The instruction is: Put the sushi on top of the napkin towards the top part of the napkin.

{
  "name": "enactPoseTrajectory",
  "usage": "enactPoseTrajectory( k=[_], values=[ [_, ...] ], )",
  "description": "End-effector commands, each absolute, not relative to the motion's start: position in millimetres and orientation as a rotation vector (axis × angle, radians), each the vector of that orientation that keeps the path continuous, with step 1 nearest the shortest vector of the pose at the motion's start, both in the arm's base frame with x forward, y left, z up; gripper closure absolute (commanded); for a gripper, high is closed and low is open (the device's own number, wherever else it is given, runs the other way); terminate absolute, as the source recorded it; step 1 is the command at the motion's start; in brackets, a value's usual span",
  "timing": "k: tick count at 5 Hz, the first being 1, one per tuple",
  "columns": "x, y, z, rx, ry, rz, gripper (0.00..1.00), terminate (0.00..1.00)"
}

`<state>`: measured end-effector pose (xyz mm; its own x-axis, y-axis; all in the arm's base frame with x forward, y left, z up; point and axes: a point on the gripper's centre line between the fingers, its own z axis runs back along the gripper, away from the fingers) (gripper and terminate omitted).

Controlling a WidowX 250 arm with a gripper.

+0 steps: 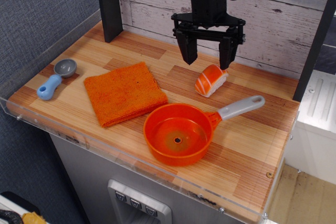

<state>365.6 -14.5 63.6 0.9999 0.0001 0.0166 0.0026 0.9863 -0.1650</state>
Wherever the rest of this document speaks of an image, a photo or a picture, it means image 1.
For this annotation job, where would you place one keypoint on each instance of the black upright post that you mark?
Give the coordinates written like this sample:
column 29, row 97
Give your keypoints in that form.
column 111, row 19
column 316, row 46

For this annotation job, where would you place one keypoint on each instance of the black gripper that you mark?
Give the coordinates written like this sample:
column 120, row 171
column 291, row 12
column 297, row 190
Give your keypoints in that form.
column 209, row 20

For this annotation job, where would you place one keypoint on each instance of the orange toy pan grey handle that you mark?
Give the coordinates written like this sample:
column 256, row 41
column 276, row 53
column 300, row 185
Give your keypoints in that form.
column 179, row 134

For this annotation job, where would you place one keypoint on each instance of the clear acrylic table guard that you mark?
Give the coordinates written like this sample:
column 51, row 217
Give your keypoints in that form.
column 231, row 178

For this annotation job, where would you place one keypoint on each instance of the black right upright post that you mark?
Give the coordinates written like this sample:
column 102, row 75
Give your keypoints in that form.
column 316, row 46

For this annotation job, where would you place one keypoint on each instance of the blue grey toy scoop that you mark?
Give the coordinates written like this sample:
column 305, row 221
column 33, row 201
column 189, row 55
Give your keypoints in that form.
column 63, row 69

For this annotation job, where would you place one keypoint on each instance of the black left upright post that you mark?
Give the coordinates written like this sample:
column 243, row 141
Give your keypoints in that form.
column 111, row 19

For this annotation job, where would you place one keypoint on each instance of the black yellow object bottom left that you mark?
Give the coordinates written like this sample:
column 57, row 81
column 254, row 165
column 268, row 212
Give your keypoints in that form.
column 15, row 209

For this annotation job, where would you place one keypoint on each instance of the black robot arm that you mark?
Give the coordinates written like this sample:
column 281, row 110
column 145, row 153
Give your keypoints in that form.
column 209, row 21

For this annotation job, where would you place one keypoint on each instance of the orange folded cloth napkin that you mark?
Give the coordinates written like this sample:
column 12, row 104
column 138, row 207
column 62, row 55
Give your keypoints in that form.
column 123, row 94

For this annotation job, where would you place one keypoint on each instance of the grey toy fridge cabinet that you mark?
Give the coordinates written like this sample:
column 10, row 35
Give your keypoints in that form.
column 90, row 173

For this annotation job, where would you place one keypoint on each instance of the white plastic ridged block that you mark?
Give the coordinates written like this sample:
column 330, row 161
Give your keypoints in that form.
column 311, row 146

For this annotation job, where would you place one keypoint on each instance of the salmon nigiri sushi toy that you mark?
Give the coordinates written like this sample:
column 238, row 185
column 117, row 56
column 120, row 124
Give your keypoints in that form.
column 212, row 78

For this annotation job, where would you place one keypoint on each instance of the silver dispenser button panel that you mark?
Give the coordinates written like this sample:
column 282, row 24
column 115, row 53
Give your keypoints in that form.
column 132, row 206

